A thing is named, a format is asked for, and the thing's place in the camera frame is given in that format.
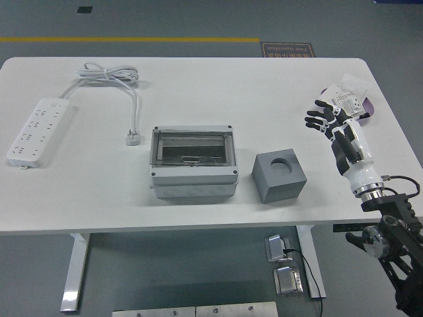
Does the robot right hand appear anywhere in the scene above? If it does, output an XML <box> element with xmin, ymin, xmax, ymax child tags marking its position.
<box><xmin>303</xmin><ymin>98</ymin><xmax>381</xmax><ymax>195</ymax></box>

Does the grey electrical enclosure box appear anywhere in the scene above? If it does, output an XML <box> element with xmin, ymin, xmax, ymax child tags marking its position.
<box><xmin>149</xmin><ymin>124</ymin><xmax>239</xmax><ymax>199</ymax></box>

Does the transparent hinged box lid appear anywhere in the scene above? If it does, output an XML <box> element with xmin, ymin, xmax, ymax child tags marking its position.
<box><xmin>150</xmin><ymin>128</ymin><xmax>236</xmax><ymax>169</ymax></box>

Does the plain white card box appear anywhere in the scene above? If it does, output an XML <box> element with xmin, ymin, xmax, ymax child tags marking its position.
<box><xmin>319</xmin><ymin>84</ymin><xmax>344</xmax><ymax>110</ymax></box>

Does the grey block battery holder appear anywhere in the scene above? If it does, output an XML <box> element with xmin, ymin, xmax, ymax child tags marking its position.
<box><xmin>251</xmin><ymin>149</ymin><xmax>307</xmax><ymax>205</ymax></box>

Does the silver floor socket box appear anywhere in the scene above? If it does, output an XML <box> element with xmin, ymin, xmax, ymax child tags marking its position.
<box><xmin>264</xmin><ymin>234</ymin><xmax>293</xmax><ymax>264</ymax></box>
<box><xmin>272</xmin><ymin>266</ymin><xmax>305</xmax><ymax>295</ymax></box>

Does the purple plastic tray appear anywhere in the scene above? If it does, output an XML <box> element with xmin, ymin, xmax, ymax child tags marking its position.
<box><xmin>319</xmin><ymin>86</ymin><xmax>377</xmax><ymax>128</ymax></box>

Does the black table control panel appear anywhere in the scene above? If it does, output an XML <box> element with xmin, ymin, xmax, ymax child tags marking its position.
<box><xmin>332</xmin><ymin>223</ymin><xmax>366</xmax><ymax>233</ymax></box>

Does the white socket panel with label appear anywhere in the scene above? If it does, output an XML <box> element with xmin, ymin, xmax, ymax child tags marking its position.
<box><xmin>332</xmin><ymin>89</ymin><xmax>364</xmax><ymax>120</ymax></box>

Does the clear plastic bag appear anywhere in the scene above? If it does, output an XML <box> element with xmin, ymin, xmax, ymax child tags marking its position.
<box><xmin>339</xmin><ymin>73</ymin><xmax>373</xmax><ymax>100</ymax></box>

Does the white table leg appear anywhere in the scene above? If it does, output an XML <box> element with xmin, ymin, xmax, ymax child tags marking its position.
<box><xmin>296</xmin><ymin>225</ymin><xmax>327</xmax><ymax>299</ymax></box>
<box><xmin>59</xmin><ymin>232</ymin><xmax>91</xmax><ymax>313</ymax></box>

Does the dark floor sign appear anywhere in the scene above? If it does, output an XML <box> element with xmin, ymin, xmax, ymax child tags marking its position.
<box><xmin>260</xmin><ymin>42</ymin><xmax>317</xmax><ymax>59</ymax></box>

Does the grey metal plate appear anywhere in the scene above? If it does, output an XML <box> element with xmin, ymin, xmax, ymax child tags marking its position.
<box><xmin>111</xmin><ymin>306</ymin><xmax>196</xmax><ymax>317</ymax></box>
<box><xmin>195</xmin><ymin>300</ymin><xmax>278</xmax><ymax>317</ymax></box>

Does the white power strip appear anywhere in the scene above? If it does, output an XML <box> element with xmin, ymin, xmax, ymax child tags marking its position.
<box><xmin>7</xmin><ymin>96</ymin><xmax>76</xmax><ymax>169</ymax></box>

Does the thin black floor cable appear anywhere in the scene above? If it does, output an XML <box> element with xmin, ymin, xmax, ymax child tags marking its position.
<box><xmin>283</xmin><ymin>247</ymin><xmax>327</xmax><ymax>317</ymax></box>

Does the white power cord with plug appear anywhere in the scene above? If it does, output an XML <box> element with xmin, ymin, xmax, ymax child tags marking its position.
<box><xmin>59</xmin><ymin>62</ymin><xmax>143</xmax><ymax>147</ymax></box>

